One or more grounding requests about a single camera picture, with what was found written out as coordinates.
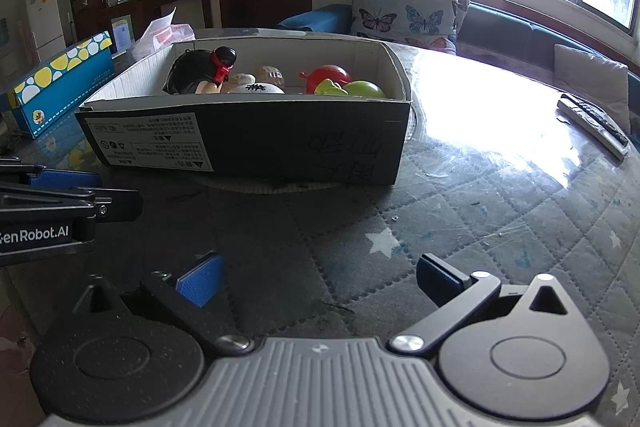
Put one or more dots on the big-headed toy figurine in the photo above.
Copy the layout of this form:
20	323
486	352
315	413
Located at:
192	72

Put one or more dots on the blue dotted box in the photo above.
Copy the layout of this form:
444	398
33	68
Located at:
65	87

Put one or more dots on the tissue pack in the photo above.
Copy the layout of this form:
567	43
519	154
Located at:
165	34

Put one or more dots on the teal sofa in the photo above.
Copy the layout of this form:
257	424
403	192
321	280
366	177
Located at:
505	37

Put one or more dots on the white plush toy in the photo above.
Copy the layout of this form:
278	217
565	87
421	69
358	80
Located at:
250	87

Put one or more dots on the tan toy head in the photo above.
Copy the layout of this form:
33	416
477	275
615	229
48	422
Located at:
271	74

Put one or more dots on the black remote control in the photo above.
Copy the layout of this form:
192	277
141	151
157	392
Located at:
597	119

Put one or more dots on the quilted grey desktop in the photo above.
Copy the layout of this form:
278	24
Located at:
350	217

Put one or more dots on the red round toy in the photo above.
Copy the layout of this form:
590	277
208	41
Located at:
330	74

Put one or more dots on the silver remote control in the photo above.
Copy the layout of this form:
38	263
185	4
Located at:
590	127

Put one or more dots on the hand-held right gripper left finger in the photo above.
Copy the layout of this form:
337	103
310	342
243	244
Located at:
200	282

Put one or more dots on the black cardboard shoe box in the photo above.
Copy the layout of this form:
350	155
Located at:
280	137

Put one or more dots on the grey cushion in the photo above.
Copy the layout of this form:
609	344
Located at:
595	82

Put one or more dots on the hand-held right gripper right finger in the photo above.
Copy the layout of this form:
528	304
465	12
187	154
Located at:
440	277

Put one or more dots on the butterfly print pillow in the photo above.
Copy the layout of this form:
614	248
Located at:
405	14

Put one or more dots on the white refrigerator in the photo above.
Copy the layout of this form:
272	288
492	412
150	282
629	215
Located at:
45	17

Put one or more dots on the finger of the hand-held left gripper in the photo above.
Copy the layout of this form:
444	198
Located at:
65	179
117	206

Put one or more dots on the yellow-green round toy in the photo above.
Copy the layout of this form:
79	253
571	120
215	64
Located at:
365	89

